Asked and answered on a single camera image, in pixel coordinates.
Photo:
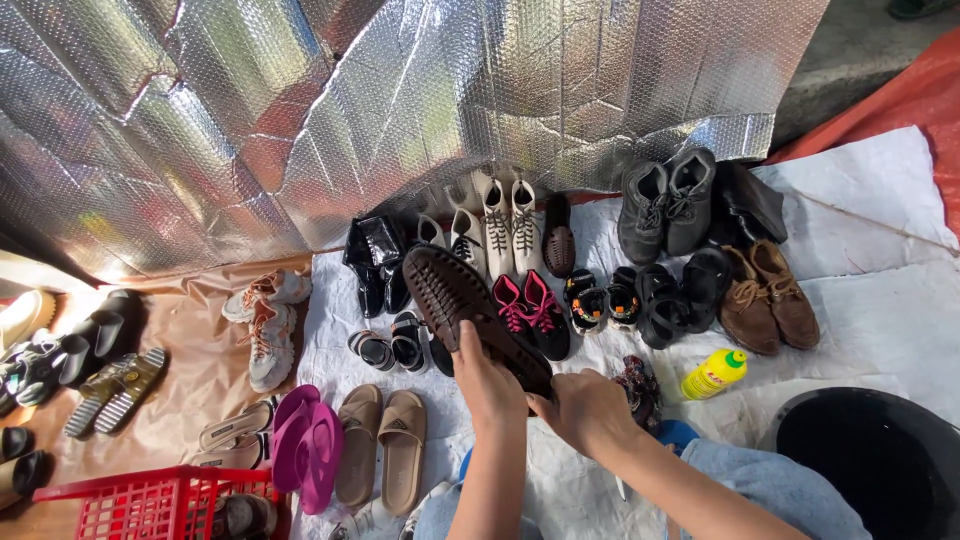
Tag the white woven ground sheet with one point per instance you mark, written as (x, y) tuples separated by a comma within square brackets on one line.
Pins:
[(862, 285)]

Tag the white sneaker with orange laces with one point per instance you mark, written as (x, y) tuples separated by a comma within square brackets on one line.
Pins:
[(266, 292), (271, 346)]

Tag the black patent boot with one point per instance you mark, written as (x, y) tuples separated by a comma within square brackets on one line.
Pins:
[(395, 281), (364, 262)]

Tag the person's left hand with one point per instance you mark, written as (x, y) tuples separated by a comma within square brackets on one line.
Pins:
[(491, 390)]

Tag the red plastic basket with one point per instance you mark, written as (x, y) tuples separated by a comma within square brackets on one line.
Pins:
[(150, 506)]

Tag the black and white sport sandal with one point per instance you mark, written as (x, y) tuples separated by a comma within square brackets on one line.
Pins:
[(7, 390), (36, 367)]

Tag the olive platform sandal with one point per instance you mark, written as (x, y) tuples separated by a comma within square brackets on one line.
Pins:
[(94, 399), (131, 391)]

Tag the silver bubble foil sheet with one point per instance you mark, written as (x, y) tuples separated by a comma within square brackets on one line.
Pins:
[(375, 97)]

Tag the patterned cloth rag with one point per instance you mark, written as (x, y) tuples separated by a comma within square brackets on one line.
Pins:
[(639, 390)]

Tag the brown paper ground sheet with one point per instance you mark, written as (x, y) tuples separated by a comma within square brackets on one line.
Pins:
[(195, 375)]

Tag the person's right fingers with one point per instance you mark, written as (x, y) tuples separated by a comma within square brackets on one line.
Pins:
[(555, 397)]

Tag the black chunky slide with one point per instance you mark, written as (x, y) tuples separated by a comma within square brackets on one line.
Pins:
[(79, 358), (112, 319)]

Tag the dark shoe in basket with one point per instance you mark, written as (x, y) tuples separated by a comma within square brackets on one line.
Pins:
[(241, 516)]

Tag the cream shoe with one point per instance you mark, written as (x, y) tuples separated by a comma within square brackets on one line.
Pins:
[(26, 316)]

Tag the orange tarp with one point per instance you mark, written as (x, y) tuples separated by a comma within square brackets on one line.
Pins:
[(915, 97)]

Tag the plain black shoe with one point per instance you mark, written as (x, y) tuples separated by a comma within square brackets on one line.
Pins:
[(442, 356)]

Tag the black sneaker with pink laces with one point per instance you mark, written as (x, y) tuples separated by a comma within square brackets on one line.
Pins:
[(547, 319), (511, 309)]

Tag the magenta flip flop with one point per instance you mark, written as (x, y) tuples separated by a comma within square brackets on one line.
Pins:
[(289, 435), (321, 459)]

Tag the cream lace-up boot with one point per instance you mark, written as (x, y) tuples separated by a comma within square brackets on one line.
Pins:
[(496, 229), (526, 225)]

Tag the beige slide sandal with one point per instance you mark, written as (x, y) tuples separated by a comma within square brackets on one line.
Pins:
[(358, 442), (402, 450)]

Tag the black leather boot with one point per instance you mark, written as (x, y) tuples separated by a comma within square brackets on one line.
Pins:
[(761, 199), (729, 214)]

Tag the yellow bottle with green cap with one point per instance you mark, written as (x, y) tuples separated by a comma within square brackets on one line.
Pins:
[(712, 373)]

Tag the white sneaker with black stripes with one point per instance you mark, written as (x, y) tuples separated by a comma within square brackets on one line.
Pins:
[(469, 241), (430, 231)]

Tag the person's legs in jeans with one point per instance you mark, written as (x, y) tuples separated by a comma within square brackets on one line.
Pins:
[(757, 487)]

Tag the brown woven leather shoe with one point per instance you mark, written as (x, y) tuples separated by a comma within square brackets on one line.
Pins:
[(457, 300), (559, 240)]

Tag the black plastic basin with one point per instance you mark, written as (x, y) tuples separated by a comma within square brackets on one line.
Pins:
[(877, 457)]

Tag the small black colourful sandal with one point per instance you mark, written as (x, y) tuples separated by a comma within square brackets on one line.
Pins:
[(585, 301), (623, 297)]

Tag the brown suede lace shoe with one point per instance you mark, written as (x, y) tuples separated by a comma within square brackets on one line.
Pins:
[(787, 296), (746, 307)]

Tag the black and tan slide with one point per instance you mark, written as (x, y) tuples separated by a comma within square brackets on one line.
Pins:
[(22, 474), (15, 442)]

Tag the person's right hand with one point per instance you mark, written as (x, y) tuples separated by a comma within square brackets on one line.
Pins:
[(589, 412)]

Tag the grey hiking shoe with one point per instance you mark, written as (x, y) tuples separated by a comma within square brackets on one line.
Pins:
[(643, 214), (690, 199)]

